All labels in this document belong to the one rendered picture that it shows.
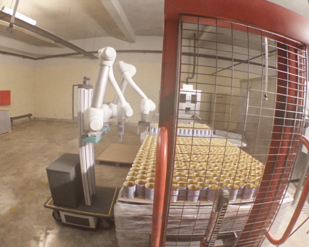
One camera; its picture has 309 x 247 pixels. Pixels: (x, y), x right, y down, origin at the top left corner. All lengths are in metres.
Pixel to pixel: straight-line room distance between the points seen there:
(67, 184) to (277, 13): 2.20
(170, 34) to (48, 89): 10.67
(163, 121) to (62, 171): 1.63
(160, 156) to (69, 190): 1.77
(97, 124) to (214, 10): 1.18
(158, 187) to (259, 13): 0.60
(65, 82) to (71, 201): 8.68
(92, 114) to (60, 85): 9.12
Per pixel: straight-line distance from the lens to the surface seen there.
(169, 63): 0.52
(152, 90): 8.66
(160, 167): 0.41
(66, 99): 10.24
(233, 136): 2.82
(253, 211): 0.98
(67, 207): 2.28
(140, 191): 0.97
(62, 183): 2.09
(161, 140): 0.43
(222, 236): 1.14
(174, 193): 0.93
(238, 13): 0.56
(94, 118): 1.40
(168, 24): 0.56
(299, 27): 0.72
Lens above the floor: 1.70
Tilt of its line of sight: 10 degrees down
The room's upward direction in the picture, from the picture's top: 3 degrees clockwise
